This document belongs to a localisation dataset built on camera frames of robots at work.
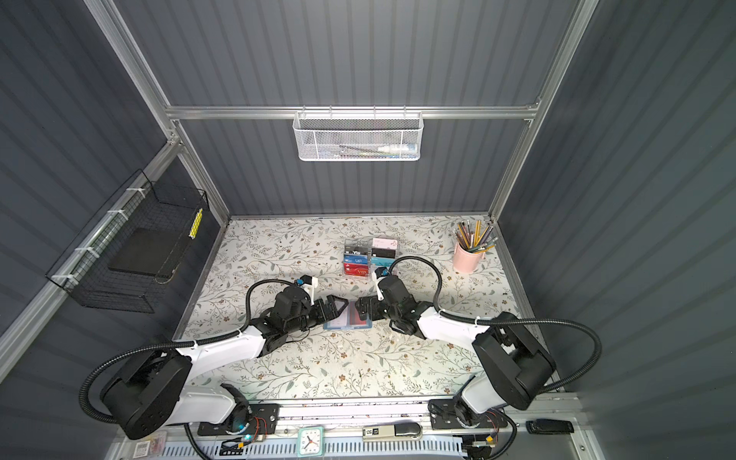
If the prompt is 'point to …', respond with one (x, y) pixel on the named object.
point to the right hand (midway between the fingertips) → (370, 303)
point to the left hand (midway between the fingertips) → (342, 306)
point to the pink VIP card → (382, 242)
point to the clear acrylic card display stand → (366, 241)
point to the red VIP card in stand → (358, 269)
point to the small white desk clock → (310, 442)
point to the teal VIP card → (382, 262)
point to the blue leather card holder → (368, 325)
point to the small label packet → (154, 447)
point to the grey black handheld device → (392, 432)
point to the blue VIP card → (356, 259)
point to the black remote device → (549, 426)
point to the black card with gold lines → (383, 252)
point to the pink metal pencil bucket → (465, 262)
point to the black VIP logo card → (356, 249)
